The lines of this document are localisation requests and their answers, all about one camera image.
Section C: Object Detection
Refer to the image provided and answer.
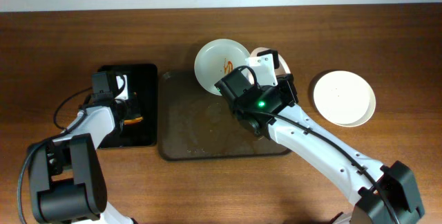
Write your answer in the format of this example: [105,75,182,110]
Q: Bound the green and orange sponge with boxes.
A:
[124,115,144,125]

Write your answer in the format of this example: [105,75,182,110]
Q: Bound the white plate with sauce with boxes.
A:
[311,71,376,127]

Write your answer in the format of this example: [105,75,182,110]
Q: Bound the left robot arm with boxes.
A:
[17,71,135,223]

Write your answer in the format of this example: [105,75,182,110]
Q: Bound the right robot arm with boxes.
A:
[214,50,425,224]

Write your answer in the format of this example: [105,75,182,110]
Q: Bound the black rectangular tray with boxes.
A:
[98,64,158,149]

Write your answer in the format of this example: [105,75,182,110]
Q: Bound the brown serving tray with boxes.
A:
[157,71,290,162]

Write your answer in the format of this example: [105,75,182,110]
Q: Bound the pale blue plate with sauce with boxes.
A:
[194,39,250,96]

